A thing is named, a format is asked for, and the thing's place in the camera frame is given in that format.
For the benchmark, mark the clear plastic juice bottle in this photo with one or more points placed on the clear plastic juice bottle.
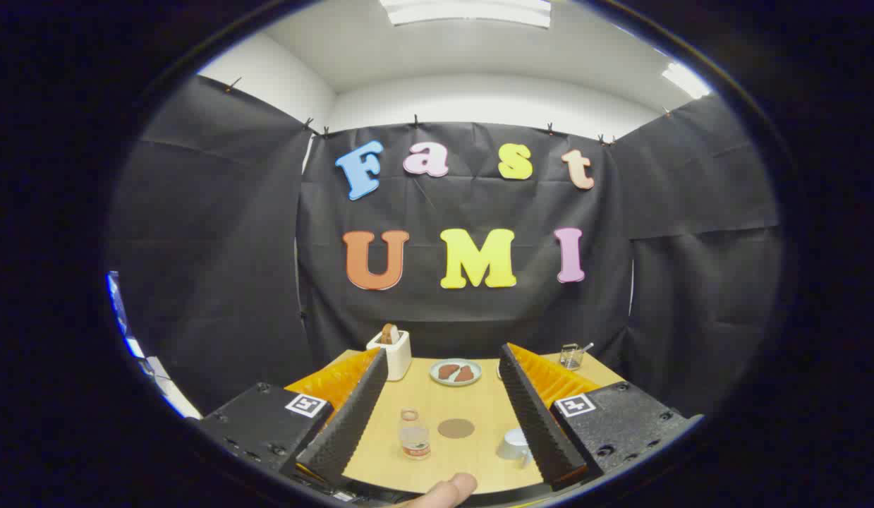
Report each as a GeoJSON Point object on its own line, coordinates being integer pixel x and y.
{"type": "Point", "coordinates": [414, 437]}

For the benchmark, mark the toasted bread slice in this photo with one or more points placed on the toasted bread slice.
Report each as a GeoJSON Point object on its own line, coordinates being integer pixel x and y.
{"type": "Point", "coordinates": [389, 334]}

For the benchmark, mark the brown meat piece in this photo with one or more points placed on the brown meat piece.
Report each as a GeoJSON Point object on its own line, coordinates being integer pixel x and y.
{"type": "Point", "coordinates": [465, 375]}
{"type": "Point", "coordinates": [448, 371]}

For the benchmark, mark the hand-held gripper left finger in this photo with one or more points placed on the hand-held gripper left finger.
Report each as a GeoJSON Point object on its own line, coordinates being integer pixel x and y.
{"type": "Point", "coordinates": [352, 423]}

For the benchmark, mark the small ceiling light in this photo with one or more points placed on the small ceiling light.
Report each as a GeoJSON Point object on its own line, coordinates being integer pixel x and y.
{"type": "Point", "coordinates": [687, 80]}

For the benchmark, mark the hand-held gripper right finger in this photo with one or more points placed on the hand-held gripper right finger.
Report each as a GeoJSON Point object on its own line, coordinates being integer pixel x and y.
{"type": "Point", "coordinates": [535, 416]}

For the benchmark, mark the pale green plate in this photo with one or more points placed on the pale green plate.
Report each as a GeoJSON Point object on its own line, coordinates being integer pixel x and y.
{"type": "Point", "coordinates": [456, 362]}

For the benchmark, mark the brown round coaster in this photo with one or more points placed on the brown round coaster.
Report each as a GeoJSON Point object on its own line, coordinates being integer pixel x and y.
{"type": "Point", "coordinates": [456, 428]}

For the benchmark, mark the black backdrop cloth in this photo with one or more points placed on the black backdrop cloth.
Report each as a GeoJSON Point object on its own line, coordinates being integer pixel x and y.
{"type": "Point", "coordinates": [465, 204]}

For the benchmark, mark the white cup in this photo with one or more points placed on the white cup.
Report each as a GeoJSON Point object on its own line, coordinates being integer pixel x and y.
{"type": "Point", "coordinates": [513, 444]}

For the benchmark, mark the white toaster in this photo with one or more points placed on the white toaster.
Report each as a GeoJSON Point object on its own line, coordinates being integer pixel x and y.
{"type": "Point", "coordinates": [398, 358]}

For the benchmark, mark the wooden table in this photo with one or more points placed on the wooden table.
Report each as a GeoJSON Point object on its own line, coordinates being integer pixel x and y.
{"type": "Point", "coordinates": [472, 402]}

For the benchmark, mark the long ceiling light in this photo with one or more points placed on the long ceiling light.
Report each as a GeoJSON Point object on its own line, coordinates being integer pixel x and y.
{"type": "Point", "coordinates": [465, 10]}

